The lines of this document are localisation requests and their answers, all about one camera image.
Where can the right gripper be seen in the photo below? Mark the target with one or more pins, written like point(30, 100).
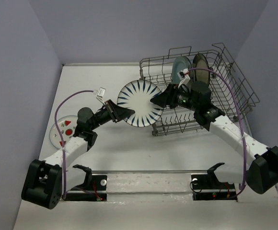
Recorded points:
point(168, 97)

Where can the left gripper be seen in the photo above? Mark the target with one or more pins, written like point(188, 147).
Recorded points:
point(118, 113)

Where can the blue striped white plate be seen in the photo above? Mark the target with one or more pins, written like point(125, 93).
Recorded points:
point(136, 96)

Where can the teal plate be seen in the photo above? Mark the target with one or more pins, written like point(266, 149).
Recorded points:
point(179, 64)

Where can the brown rimmed cream plate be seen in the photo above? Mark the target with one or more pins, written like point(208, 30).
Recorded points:
point(201, 66)

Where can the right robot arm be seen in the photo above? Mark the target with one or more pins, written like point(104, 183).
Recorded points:
point(260, 162)

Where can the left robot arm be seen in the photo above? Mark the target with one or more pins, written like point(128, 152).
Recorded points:
point(48, 180)

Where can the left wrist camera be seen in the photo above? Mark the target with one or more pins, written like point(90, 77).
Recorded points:
point(99, 93)

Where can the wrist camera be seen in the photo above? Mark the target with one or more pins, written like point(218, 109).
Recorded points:
point(99, 93)
point(185, 78)

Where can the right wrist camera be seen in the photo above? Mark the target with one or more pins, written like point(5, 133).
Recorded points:
point(185, 78)

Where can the grey wire dish rack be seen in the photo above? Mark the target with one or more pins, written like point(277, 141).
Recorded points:
point(231, 91)

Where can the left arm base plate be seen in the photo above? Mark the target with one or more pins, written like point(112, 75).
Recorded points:
point(94, 192)

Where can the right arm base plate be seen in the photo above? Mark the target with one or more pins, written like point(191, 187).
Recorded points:
point(205, 188)

